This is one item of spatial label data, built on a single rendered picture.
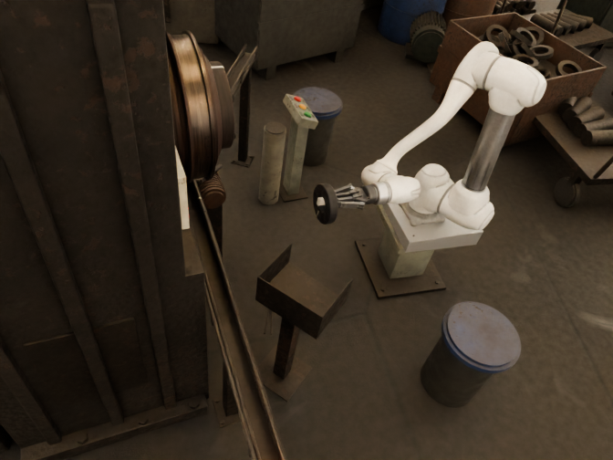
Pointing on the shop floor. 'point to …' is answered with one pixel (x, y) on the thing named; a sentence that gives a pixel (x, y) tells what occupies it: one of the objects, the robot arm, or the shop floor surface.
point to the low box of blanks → (456, 42)
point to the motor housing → (211, 189)
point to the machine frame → (93, 231)
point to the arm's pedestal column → (398, 268)
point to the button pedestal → (297, 136)
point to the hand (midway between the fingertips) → (326, 200)
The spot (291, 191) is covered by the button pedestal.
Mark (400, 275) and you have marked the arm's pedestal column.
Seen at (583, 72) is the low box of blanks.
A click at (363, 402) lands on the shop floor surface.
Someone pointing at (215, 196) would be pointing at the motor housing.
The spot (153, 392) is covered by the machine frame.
